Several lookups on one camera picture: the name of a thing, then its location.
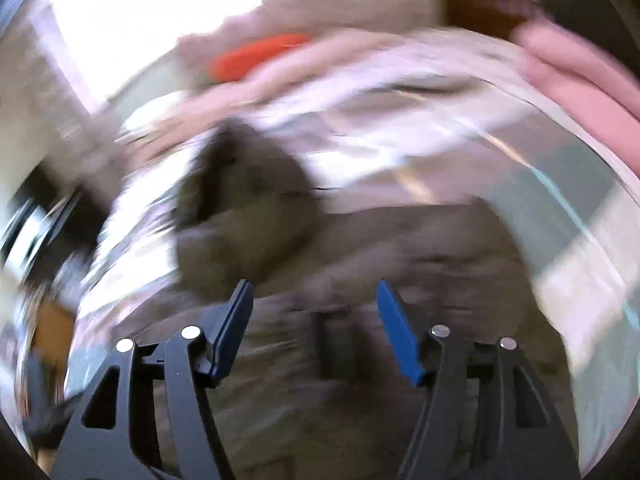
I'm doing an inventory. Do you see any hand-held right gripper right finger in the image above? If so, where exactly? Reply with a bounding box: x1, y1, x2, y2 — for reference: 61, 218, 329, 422
376, 280, 581, 480

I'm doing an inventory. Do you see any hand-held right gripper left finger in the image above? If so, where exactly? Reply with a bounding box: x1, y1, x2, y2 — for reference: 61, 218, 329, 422
50, 279, 255, 480

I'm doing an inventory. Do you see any grey-brown garment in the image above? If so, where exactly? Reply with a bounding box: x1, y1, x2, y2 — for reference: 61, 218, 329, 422
150, 121, 571, 480

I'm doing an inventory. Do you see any pale pink bed sheet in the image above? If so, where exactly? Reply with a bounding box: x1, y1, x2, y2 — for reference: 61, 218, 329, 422
70, 27, 640, 411

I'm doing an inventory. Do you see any orange-red cloth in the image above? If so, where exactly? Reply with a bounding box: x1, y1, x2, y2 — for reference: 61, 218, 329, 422
207, 33, 312, 82

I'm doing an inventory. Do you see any pink folded cloth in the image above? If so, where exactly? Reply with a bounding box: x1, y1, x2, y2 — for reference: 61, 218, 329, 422
509, 16, 640, 161

